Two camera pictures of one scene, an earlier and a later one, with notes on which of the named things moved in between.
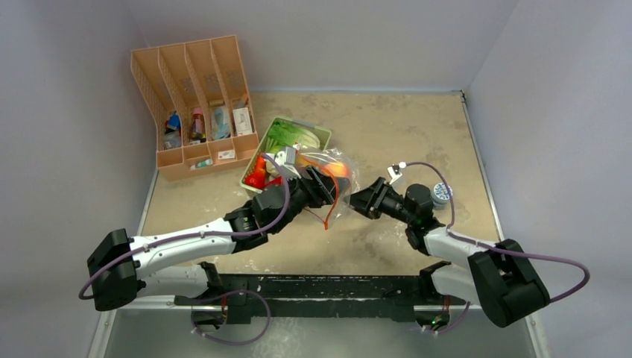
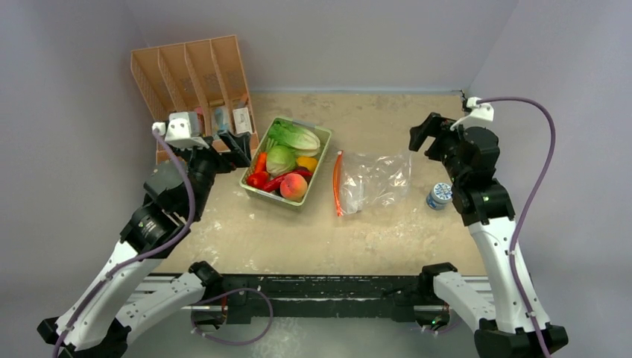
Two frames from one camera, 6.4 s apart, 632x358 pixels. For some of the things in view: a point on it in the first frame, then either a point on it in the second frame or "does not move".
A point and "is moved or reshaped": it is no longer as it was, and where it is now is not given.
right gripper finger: x=368 y=201 -> x=435 y=125
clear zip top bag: x=339 y=166 is moved or reshaped
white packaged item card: x=242 y=121 does not move
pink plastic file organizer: x=197 y=92 does not move
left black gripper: x=314 y=188 -> x=239 y=154
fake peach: x=336 y=170 is moved or reshaped
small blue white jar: x=440 y=196 does not move
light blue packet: x=220 y=122 does not move
